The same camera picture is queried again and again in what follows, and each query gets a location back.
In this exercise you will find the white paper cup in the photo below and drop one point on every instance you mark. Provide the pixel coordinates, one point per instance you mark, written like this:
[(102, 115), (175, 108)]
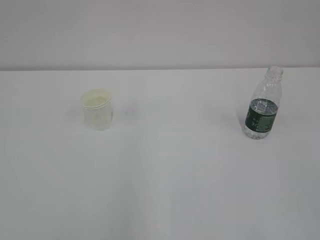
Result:
[(97, 108)]

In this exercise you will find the clear plastic water bottle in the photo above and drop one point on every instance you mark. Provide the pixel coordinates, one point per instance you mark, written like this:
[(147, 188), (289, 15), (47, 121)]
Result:
[(264, 105)]

